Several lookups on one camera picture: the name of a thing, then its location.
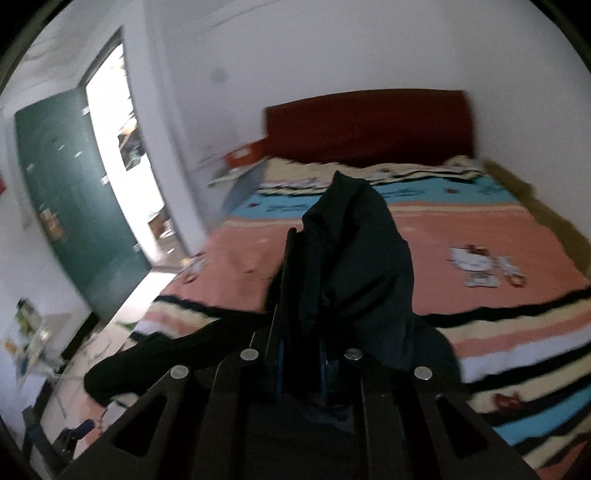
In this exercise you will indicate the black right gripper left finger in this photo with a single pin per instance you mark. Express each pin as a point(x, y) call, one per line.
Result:
point(206, 408)

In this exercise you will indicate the dark green door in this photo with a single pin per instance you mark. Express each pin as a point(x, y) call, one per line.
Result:
point(66, 180)

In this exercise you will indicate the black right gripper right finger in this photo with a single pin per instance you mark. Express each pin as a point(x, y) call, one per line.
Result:
point(404, 427)

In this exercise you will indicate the black large jacket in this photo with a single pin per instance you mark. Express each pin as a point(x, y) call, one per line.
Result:
point(348, 280)

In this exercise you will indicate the dark red headboard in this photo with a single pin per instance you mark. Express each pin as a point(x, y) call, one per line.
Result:
point(368, 127)

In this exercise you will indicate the white wall shelf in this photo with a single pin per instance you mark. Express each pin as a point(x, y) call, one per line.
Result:
point(232, 174)

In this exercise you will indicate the olive brown bed edge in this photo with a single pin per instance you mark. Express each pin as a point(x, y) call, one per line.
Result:
point(575, 244)

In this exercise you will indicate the striped Hello Kitty bedspread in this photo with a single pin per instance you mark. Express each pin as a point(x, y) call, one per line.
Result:
point(494, 281)

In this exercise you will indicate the red box on shelf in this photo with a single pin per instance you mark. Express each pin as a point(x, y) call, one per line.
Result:
point(246, 155)

